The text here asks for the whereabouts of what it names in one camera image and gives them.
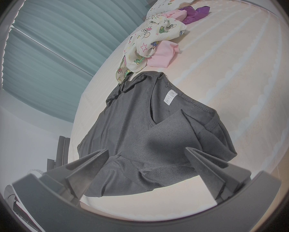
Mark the black T-shirt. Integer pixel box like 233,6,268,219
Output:
77,71,238,198

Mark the purple garment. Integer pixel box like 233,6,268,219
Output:
178,6,211,25

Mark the white printed pillow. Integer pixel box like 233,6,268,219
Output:
146,0,206,20

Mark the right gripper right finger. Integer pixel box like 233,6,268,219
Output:
184,147,252,202

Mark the blue-green curtain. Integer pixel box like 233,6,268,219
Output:
1,27,94,124
13,0,157,75

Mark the pink garment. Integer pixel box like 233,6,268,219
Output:
147,9,189,68

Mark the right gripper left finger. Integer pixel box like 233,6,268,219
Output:
39,149,110,200

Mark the black chest of drawers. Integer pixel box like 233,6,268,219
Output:
46,135,71,169

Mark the white printed pyjama top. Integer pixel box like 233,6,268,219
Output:
115,15,187,84

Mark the bed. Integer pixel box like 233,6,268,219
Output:
71,0,289,217

